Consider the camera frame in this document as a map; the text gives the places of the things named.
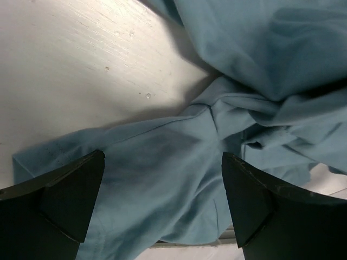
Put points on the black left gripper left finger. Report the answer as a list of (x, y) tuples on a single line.
[(47, 217)]

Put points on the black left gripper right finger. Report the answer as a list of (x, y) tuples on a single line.
[(275, 220)]

